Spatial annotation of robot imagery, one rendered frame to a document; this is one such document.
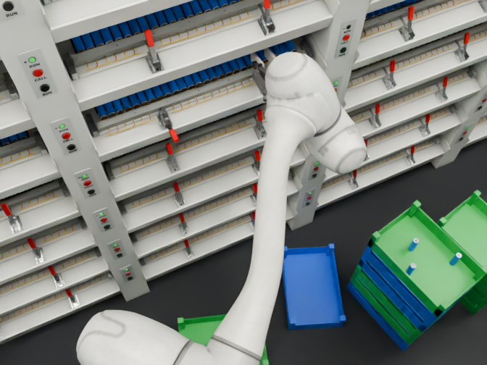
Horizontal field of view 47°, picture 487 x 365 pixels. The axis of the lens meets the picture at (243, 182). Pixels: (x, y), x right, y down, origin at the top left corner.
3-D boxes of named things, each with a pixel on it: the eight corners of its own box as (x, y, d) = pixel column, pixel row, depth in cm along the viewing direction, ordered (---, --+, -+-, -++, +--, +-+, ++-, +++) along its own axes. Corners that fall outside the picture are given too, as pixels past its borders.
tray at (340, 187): (440, 156, 236) (456, 145, 223) (313, 210, 223) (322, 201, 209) (417, 114, 240) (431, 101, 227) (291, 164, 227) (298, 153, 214)
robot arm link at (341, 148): (343, 117, 126) (322, 81, 116) (383, 160, 116) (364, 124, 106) (304, 147, 127) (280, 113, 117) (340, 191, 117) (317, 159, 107)
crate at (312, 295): (342, 326, 207) (346, 320, 200) (288, 330, 206) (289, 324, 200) (330, 251, 222) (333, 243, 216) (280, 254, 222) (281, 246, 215)
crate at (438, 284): (480, 279, 175) (490, 269, 168) (436, 318, 169) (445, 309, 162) (410, 211, 187) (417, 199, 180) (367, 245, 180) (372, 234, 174)
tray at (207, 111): (317, 82, 151) (327, 66, 142) (100, 162, 137) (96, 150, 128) (286, 20, 155) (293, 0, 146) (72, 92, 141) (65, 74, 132)
